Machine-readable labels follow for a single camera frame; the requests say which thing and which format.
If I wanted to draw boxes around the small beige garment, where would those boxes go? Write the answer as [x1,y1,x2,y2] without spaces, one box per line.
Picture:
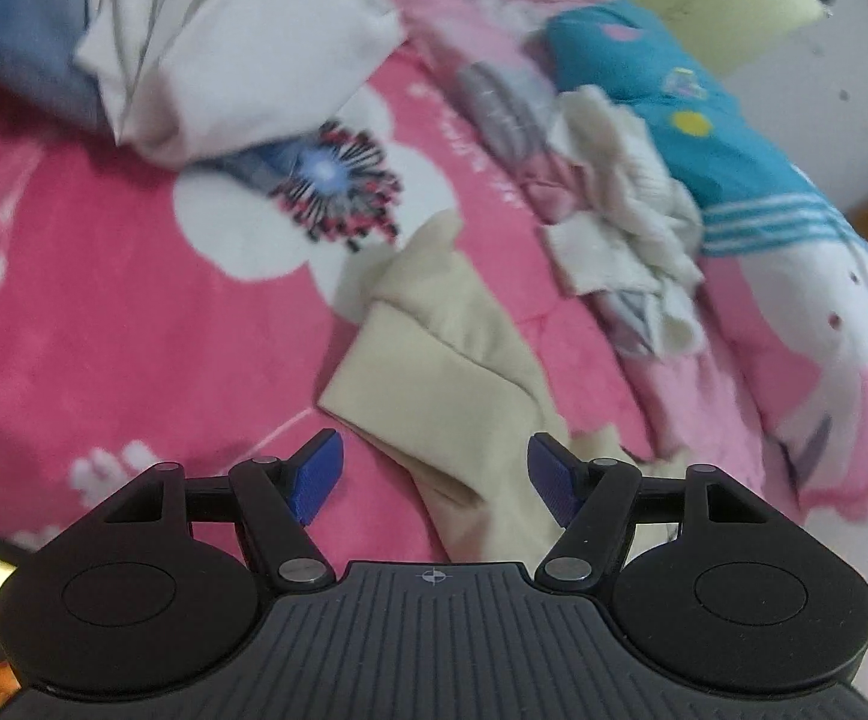
[318,211,687,567]

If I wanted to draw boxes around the pink magenta floral bed blanket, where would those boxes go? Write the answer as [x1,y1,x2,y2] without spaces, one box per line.
[0,49,651,550]

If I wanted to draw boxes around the crumpled white cloth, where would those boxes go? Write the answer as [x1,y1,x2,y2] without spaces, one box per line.
[543,85,707,358]

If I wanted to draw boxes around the large pink blue cartoon pillow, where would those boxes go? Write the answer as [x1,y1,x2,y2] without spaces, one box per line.
[546,0,868,520]

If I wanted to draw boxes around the white folded garment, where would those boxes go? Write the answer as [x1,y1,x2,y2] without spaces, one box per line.
[76,0,403,169]

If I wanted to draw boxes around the light pink quilt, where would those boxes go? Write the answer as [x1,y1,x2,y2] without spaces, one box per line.
[393,0,801,518]

